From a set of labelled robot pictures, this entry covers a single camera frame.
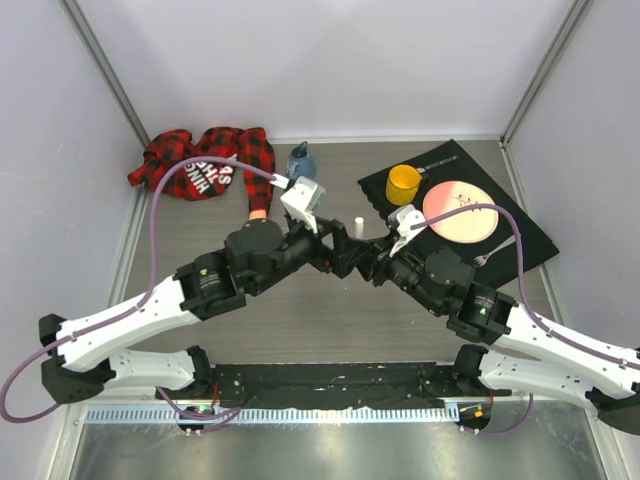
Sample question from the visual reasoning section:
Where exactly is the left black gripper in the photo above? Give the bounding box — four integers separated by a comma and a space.
251, 211, 371, 296

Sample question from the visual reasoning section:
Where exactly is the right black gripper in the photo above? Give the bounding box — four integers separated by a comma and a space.
357, 231, 444, 315

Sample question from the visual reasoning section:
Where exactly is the white nail polish cap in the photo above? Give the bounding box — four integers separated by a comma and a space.
354, 216, 364, 239

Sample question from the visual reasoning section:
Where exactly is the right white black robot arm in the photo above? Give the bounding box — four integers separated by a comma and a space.
356, 237, 639, 435

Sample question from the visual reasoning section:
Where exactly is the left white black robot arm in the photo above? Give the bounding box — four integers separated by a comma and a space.
39, 220, 368, 404

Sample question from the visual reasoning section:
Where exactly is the yellow mug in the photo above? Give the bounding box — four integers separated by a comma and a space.
385, 164, 423, 206

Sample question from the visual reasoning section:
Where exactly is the mannequin hand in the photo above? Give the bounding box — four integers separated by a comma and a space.
249, 210, 268, 220

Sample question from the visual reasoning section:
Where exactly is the blue ceramic jug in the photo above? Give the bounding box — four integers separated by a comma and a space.
287, 141, 317, 180

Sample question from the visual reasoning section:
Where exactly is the pink cream plate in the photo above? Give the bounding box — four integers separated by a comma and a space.
422, 181, 499, 244

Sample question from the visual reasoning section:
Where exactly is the silver fork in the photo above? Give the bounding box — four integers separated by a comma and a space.
473, 235, 516, 268

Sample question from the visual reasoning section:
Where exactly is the red black plaid shirt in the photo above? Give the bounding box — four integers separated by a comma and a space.
127, 126, 276, 201

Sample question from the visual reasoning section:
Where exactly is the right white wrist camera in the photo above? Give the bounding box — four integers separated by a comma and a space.
387, 204, 425, 258

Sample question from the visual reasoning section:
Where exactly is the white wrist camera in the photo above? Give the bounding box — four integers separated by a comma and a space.
387, 204, 425, 258
270, 174, 326, 234

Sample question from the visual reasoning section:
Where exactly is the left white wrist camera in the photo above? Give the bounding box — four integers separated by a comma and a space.
270, 174, 326, 234

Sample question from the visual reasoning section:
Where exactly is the dark handled knife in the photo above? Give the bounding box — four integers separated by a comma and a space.
416, 155, 459, 174

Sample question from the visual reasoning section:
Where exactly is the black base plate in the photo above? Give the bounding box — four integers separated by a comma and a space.
155, 360, 514, 409

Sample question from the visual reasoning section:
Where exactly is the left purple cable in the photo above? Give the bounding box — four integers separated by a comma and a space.
0, 155, 291, 432

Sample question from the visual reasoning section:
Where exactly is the white cable duct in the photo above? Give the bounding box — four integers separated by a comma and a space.
84, 403, 459, 425

